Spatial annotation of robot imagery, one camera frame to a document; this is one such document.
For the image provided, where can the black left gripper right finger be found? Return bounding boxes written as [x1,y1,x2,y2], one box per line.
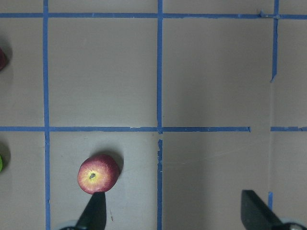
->
[241,190,283,230]

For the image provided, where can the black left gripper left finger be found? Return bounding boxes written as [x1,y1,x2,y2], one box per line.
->
[75,192,106,230]

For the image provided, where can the dark red apple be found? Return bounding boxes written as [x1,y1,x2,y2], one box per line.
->
[0,48,7,70]

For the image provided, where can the red yellow apple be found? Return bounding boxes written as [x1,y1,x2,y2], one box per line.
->
[77,154,120,195]

